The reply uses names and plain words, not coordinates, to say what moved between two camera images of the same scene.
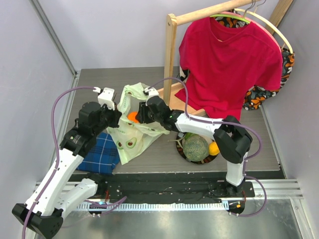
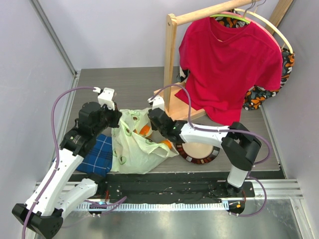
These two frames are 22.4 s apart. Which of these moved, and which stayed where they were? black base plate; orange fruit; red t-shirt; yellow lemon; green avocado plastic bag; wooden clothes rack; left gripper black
Moved: orange fruit; green avocado plastic bag; yellow lemon
Stayed: red t-shirt; black base plate; wooden clothes rack; left gripper black
